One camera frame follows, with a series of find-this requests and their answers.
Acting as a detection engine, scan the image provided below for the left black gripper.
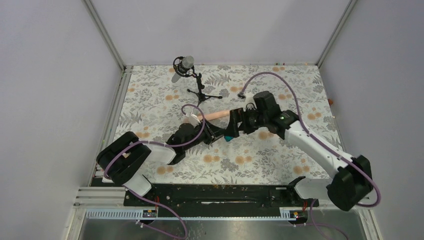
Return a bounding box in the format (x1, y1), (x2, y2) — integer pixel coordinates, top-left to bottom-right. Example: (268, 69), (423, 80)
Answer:
(184, 118), (225, 151)

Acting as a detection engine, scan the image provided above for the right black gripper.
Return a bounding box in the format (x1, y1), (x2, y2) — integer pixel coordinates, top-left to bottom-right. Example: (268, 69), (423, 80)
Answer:
(224, 105), (268, 138)

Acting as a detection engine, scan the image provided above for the teal pill box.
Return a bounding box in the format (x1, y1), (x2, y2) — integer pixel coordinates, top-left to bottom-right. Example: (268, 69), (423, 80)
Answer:
(224, 136), (233, 142)

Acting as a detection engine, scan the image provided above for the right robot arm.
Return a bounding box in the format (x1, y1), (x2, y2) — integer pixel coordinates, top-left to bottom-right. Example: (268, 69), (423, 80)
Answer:
(224, 91), (376, 212)

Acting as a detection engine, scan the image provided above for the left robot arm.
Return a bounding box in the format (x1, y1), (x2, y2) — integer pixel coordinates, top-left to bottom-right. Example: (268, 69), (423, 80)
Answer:
(96, 120), (225, 206)

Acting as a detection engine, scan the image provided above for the pink tube container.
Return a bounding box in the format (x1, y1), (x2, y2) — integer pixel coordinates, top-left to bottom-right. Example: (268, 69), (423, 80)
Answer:
(197, 110), (230, 121)

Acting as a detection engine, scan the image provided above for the black microphone tripod stand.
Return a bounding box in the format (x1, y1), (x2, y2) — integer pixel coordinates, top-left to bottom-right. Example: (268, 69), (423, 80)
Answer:
(187, 73), (223, 107)

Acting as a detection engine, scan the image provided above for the floral table mat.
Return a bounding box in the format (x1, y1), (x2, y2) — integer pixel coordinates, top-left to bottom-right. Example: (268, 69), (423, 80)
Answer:
(114, 65), (341, 185)

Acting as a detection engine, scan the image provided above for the silver microphone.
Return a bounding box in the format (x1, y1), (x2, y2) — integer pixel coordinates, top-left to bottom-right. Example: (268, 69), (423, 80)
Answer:
(171, 55), (194, 84)

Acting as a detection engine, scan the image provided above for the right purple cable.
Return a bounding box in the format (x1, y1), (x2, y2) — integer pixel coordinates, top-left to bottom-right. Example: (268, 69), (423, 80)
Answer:
(238, 71), (382, 208)

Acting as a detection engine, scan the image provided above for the purple cable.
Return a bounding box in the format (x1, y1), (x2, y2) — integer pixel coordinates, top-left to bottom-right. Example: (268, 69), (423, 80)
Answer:
(238, 71), (382, 208)
(103, 103), (207, 240)

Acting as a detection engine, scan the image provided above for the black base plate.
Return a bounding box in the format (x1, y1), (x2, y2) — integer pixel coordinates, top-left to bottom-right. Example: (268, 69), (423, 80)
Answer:
(144, 177), (319, 218)

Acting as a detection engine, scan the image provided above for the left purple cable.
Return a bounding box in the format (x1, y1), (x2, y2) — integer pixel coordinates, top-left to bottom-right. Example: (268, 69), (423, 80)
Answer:
(103, 103), (207, 240)

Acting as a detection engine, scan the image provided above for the white slotted cable duct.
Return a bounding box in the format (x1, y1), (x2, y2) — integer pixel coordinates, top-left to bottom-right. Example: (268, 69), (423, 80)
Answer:
(85, 206), (299, 222)

